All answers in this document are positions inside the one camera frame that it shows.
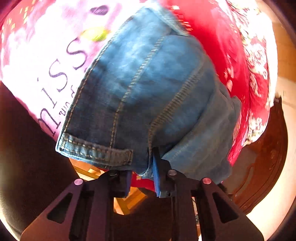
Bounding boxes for blue denim jeans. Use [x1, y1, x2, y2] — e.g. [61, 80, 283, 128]
[56, 1, 241, 183]

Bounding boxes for red floral bed blanket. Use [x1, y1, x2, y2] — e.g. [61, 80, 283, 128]
[0, 0, 278, 193]

